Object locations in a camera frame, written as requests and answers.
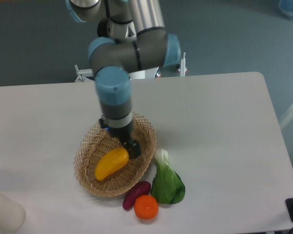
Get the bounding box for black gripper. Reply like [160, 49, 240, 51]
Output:
[99, 117, 142, 159]

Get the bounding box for yellow mango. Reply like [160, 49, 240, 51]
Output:
[94, 148, 129, 181]

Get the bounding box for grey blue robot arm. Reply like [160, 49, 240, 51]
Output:
[66, 0, 181, 158]

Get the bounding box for purple sweet potato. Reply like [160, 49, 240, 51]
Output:
[123, 181, 151, 210]

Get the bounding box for green bok choy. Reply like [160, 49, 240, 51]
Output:
[150, 149, 186, 204]

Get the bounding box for orange tangerine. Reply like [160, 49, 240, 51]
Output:
[134, 195, 159, 220]

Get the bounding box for cream cylindrical container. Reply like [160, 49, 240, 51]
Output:
[0, 193, 25, 232]

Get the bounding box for blue plastic bag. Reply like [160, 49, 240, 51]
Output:
[278, 0, 293, 20]

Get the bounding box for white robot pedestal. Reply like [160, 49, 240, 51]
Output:
[74, 17, 188, 82]

